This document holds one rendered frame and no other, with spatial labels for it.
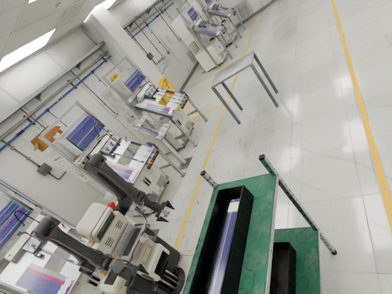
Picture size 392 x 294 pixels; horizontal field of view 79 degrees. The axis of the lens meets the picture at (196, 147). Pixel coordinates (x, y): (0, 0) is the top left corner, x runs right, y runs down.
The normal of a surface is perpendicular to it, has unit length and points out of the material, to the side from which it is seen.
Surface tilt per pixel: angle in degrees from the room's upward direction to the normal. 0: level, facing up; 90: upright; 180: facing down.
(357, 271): 0
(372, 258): 0
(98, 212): 42
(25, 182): 90
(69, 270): 47
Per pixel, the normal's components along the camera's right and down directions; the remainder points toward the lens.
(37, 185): 0.74, -0.27
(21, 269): 0.12, -0.65
